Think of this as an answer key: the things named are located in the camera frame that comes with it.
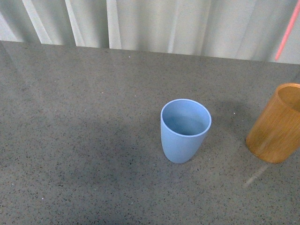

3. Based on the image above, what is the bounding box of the pink chopstick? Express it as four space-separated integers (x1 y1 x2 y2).
275 0 300 61

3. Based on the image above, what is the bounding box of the blue plastic cup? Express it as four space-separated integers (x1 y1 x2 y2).
160 99 212 164

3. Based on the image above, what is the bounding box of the wooden chopstick holder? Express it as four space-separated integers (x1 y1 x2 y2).
246 83 300 163

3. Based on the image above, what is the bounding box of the white pleated curtain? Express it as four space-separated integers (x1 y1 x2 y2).
0 0 297 61

